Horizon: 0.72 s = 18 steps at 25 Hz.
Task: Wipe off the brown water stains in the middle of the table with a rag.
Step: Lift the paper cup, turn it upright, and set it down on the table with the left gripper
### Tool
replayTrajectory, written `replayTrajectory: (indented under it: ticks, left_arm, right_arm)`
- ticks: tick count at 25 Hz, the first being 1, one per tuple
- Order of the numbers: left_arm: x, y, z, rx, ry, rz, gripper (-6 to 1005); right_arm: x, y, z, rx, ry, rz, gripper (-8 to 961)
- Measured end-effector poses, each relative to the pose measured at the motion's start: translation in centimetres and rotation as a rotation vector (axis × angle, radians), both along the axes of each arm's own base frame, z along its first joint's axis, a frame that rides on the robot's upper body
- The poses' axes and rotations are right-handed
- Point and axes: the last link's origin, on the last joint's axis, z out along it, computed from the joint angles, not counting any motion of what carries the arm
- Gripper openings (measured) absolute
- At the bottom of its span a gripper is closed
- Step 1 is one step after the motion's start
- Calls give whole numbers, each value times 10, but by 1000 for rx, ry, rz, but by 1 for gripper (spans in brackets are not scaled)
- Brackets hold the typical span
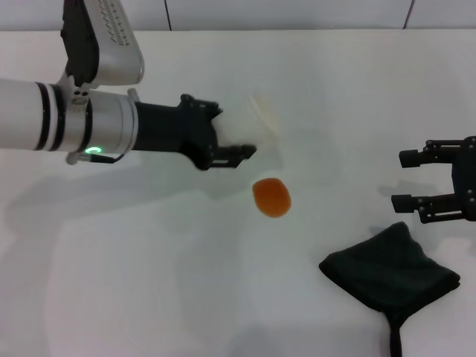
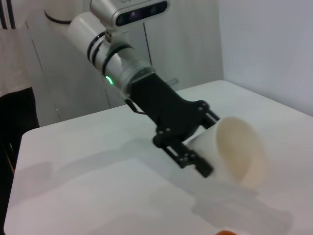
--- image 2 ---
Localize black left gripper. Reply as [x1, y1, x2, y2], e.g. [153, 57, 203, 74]
[123, 73, 221, 179]

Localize white paper cup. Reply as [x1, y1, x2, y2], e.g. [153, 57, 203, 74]
[186, 116, 267, 189]

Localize white cabinet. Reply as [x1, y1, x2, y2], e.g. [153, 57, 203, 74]
[14, 0, 224, 128]

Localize person in white shirt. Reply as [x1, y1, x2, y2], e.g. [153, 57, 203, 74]
[0, 24, 40, 177]

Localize left gripper thin black cable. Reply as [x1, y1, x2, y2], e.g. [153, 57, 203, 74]
[124, 97, 148, 116]

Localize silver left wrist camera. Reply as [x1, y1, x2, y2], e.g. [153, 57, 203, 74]
[89, 0, 169, 28]

